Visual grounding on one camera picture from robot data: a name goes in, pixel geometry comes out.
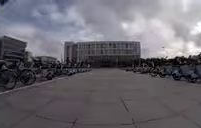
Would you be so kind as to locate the large grey glass-fronted building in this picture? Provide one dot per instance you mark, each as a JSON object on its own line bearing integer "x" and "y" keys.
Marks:
{"x": 104, "y": 51}

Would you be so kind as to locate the grey paved plaza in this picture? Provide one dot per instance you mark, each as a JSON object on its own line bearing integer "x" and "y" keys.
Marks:
{"x": 104, "y": 96}

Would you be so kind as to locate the low distant building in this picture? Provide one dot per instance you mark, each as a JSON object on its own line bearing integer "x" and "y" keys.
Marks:
{"x": 46, "y": 60}

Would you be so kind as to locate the row of dark trees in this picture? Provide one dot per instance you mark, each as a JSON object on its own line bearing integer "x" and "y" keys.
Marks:
{"x": 174, "y": 60}

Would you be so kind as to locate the row of parked bicycles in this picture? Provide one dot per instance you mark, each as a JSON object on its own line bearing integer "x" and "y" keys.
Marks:
{"x": 174, "y": 71}
{"x": 24, "y": 75}

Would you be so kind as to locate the dark layered building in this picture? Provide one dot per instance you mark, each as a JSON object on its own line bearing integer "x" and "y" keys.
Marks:
{"x": 6, "y": 48}

